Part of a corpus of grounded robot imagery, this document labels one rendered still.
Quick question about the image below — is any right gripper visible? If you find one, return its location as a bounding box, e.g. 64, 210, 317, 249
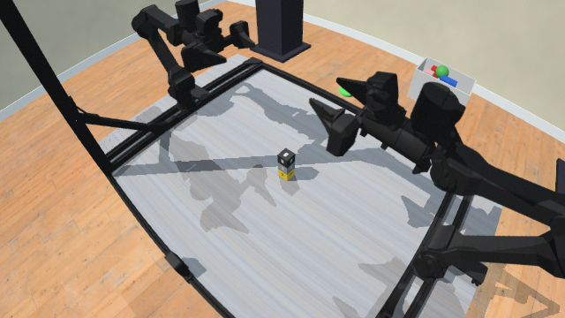
309, 77, 410, 156

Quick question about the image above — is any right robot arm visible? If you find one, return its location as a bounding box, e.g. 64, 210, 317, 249
364, 72, 565, 284

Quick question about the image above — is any yellow block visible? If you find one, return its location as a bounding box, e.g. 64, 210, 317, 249
278, 168, 295, 181

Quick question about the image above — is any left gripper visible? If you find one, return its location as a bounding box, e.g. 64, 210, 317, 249
180, 20, 255, 73

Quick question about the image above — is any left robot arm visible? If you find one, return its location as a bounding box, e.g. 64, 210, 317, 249
132, 0, 223, 113

